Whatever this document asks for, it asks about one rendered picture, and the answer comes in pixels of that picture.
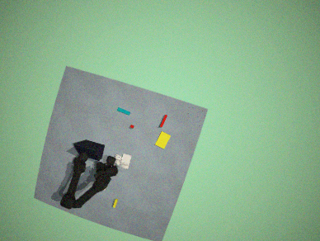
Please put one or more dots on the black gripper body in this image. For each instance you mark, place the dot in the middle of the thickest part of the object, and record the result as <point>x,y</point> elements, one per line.
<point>109,161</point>

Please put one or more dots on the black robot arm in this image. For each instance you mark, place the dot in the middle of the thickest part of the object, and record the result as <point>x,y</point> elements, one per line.
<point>68,201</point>

